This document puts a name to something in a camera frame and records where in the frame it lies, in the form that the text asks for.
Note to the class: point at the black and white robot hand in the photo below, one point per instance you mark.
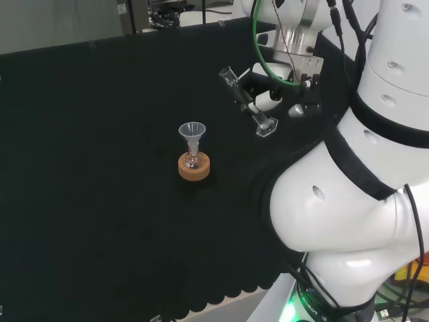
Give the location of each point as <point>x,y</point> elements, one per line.
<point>268,99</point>

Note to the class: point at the clear graduated cylinder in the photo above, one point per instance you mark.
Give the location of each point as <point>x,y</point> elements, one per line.
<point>229,80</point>

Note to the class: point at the small round-bottom glass flask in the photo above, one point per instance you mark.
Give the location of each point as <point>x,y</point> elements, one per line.
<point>193,160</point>

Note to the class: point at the clear plastic funnel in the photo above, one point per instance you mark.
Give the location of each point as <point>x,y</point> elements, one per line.
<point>192,131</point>

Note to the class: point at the black bench cloth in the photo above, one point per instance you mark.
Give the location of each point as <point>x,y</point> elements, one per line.
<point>100,167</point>

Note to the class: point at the yellow stop button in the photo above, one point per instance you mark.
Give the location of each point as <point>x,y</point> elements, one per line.
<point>407,271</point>

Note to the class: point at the clear cloth clip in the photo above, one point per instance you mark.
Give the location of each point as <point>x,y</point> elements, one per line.
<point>157,318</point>

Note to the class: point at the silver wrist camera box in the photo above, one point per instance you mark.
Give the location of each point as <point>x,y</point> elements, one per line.
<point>296,110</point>

